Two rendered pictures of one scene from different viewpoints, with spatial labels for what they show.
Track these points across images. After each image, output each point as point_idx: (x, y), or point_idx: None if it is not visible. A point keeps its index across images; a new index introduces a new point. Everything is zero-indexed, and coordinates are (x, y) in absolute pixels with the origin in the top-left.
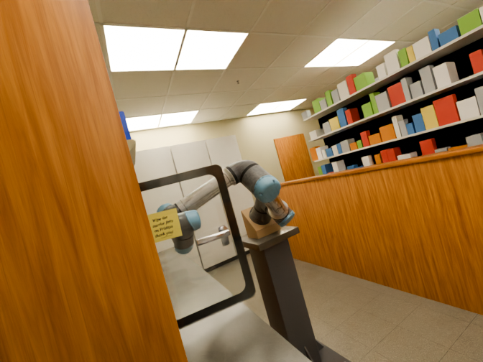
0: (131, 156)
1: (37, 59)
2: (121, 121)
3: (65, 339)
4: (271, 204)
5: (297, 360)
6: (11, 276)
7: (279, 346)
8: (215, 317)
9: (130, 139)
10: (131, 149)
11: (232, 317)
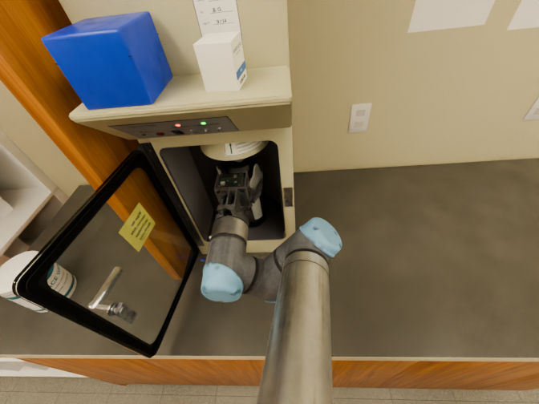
0: (148, 120)
1: None
2: (15, 97)
3: None
4: None
5: (92, 347)
6: None
7: (112, 345)
8: (204, 317)
9: (72, 111)
10: (88, 125)
11: (184, 331)
